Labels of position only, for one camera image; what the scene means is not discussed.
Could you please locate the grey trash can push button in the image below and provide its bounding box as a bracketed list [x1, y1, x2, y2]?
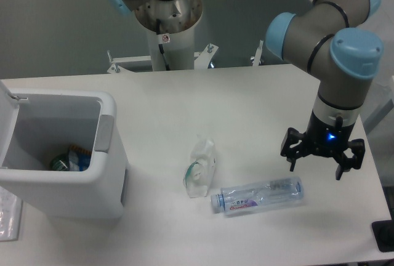
[94, 115, 115, 153]

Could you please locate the black device at edge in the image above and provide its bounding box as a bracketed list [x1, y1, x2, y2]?
[371, 220, 393, 252]

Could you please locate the crumpled clear plastic bag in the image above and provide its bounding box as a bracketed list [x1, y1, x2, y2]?
[183, 137, 217, 198]

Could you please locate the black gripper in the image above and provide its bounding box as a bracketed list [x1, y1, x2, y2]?
[280, 112, 365, 180]

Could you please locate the white plastic trash can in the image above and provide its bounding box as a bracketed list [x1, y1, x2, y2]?
[1, 88, 127, 219]

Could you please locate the blue wrapper in bin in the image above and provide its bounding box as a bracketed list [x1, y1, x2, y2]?
[68, 145, 92, 172]

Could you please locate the black cable on pedestal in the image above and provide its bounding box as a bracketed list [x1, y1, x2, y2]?
[155, 19, 171, 71]

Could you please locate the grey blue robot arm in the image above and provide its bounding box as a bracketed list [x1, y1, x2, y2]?
[110, 0, 384, 179]

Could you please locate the white pedestal base frame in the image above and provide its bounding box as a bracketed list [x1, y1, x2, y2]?
[107, 39, 264, 74]

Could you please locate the laminated paper sheet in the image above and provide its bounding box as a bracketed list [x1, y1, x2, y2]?
[1, 187, 23, 242]

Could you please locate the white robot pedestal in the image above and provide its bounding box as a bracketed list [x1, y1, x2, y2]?
[135, 0, 203, 71]

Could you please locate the white side table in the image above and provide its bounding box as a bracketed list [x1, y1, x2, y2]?
[360, 0, 393, 187]

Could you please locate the crushed clear plastic bottle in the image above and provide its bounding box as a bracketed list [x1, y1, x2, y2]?
[211, 177, 304, 217]

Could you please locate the green can in bin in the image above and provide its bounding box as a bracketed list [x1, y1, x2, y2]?
[49, 153, 70, 171]

